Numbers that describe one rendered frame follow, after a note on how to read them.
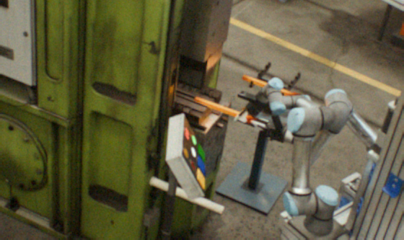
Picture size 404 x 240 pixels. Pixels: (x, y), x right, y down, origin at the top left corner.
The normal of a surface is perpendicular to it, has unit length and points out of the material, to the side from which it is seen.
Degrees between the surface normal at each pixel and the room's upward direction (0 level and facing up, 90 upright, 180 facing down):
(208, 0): 90
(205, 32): 90
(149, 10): 89
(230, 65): 0
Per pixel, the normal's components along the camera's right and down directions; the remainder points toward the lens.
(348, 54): 0.12, -0.81
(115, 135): -0.43, 0.47
